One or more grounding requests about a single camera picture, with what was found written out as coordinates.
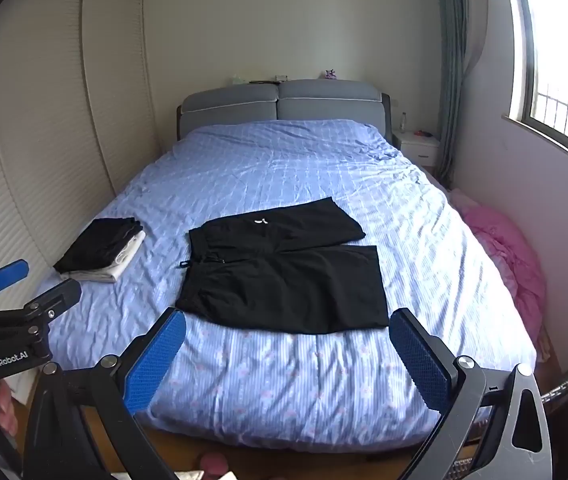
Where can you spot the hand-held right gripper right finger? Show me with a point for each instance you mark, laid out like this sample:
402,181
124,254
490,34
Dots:
421,360

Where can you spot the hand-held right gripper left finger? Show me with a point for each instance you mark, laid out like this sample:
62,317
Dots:
156,360

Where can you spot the black pants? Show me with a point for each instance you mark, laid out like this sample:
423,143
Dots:
284,280

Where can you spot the person's left hand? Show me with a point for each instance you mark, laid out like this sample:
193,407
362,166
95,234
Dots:
6,407

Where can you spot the folded white garment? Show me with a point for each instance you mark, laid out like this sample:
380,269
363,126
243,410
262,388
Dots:
114,271

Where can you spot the folded black clothes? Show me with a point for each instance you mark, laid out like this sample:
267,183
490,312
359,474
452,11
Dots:
99,247

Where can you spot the pink slipper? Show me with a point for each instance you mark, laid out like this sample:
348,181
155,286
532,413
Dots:
216,465

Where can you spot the pink blanket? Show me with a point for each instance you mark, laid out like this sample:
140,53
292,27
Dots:
508,250

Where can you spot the white louvered wardrobe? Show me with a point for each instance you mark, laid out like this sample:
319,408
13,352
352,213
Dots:
39,110

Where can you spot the white nightstand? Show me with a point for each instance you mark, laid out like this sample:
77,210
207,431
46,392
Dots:
421,147

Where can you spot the small red object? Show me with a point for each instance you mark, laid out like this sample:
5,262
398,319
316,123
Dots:
423,134

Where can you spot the bed with blue striped cover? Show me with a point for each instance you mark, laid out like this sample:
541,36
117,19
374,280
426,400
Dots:
284,170

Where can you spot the clear plastic bottle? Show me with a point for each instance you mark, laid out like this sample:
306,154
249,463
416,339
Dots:
403,124

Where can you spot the grey-green curtain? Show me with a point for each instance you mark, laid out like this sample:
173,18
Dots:
451,85

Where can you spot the grey padded headboard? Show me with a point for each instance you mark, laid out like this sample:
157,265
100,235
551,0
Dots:
314,102

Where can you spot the tissue pack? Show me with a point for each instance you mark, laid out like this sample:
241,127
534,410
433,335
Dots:
239,79

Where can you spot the dark flat item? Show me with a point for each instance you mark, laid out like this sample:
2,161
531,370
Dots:
264,81

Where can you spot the small pink toy figure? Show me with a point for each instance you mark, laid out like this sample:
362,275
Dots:
331,75

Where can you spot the window with bars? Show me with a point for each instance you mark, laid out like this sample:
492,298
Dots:
563,85

